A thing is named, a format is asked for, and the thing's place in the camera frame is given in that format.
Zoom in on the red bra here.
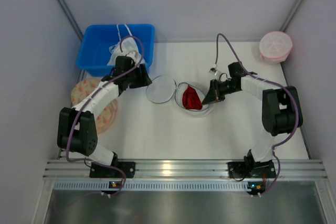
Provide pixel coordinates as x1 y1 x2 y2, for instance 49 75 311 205
182 86 203 110

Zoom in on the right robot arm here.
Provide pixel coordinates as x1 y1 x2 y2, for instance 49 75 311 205
202 62 303 181

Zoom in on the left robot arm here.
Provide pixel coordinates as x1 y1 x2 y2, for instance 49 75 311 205
57 56 152 167

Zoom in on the white bra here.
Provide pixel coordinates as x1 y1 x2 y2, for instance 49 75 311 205
107 24 149 67

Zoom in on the floral patterned bra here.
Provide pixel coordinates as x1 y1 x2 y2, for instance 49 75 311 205
71 78 118 134

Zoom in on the pink trimmed mesh laundry bag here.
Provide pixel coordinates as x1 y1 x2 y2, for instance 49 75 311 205
259 31 293 64

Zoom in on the blue plastic bin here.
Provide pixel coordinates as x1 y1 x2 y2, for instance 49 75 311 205
76 24 155 77

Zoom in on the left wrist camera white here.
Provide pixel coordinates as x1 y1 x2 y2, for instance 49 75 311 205
126 51 144 65

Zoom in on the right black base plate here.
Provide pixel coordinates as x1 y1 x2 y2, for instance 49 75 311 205
228 161 276 180

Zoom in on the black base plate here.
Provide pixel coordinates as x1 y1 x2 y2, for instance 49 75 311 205
228 161 276 180
89 159 135 178

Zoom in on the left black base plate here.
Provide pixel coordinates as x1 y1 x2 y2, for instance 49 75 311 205
89 159 135 178

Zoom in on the aluminium mounting rail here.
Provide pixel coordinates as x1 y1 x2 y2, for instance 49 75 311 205
43 159 328 181

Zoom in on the slotted cable duct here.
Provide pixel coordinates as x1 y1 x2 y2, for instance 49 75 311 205
54 180 265 191

